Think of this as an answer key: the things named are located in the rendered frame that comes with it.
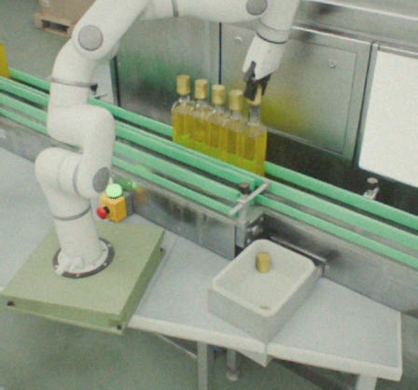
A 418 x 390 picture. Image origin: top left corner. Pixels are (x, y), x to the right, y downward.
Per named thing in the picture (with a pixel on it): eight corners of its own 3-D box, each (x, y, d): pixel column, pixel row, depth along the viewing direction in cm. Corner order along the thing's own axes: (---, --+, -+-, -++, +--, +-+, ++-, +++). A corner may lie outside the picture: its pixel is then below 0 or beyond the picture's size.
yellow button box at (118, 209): (132, 214, 167) (131, 193, 163) (115, 225, 162) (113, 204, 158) (117, 205, 170) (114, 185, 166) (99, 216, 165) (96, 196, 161)
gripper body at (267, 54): (271, 18, 131) (259, 59, 139) (248, 28, 124) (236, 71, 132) (298, 32, 129) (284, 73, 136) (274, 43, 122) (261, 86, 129)
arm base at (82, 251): (88, 286, 131) (75, 236, 122) (42, 277, 134) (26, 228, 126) (117, 244, 143) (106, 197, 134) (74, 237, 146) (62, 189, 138)
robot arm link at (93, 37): (179, 54, 125) (176, 49, 111) (87, 64, 125) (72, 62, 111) (171, -20, 123) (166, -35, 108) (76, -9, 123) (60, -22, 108)
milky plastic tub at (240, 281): (314, 288, 139) (318, 262, 134) (267, 344, 124) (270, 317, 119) (257, 261, 148) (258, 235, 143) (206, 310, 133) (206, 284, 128)
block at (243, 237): (265, 231, 149) (267, 211, 145) (245, 250, 142) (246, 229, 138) (255, 227, 150) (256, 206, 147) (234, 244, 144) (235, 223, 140)
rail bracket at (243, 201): (270, 207, 146) (272, 167, 139) (233, 239, 135) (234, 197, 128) (260, 203, 148) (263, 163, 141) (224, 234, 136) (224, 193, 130)
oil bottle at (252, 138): (264, 189, 154) (268, 121, 143) (253, 199, 150) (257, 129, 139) (247, 183, 157) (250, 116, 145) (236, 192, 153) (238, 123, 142)
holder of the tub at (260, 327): (324, 278, 143) (327, 255, 139) (267, 344, 124) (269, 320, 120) (268, 252, 151) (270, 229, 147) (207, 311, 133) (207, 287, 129)
